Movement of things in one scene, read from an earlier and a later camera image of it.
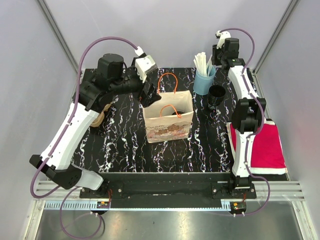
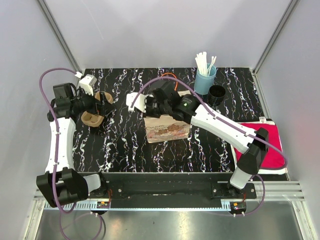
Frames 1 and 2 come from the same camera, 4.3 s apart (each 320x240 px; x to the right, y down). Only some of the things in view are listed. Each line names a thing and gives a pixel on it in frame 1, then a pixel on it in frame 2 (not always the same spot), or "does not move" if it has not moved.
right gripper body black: x=217 y=54 -> x=155 y=110
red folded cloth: x=267 y=149 does not move
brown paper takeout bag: x=170 y=117 does not move
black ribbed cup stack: x=216 y=94 does not move
